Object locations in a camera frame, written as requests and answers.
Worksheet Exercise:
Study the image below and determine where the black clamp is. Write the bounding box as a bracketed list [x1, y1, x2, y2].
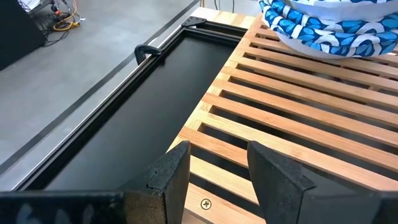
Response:
[134, 44, 164, 65]

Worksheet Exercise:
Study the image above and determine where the black table mat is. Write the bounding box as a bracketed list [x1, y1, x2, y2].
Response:
[46, 30, 238, 191]

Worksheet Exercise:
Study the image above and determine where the black tray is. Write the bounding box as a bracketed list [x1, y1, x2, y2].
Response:
[0, 16, 249, 191]

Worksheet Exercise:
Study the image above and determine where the slatted wooden shelf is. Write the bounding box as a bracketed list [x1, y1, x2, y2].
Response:
[167, 12, 398, 224]

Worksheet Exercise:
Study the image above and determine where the blue white scalloped paper bowl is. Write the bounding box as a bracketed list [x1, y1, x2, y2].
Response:
[285, 0, 398, 23]
[257, 0, 398, 41]
[267, 18, 398, 60]

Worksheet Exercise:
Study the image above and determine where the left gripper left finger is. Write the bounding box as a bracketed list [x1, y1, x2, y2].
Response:
[117, 140, 192, 224]

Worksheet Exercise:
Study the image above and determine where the yellow cable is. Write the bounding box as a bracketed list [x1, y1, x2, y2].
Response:
[52, 0, 82, 32]

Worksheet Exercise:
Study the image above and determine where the black equipment case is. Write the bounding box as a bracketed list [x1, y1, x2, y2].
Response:
[0, 0, 47, 72]

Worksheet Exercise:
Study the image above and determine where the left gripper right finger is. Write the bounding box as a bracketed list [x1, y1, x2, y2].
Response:
[247, 140, 317, 224]

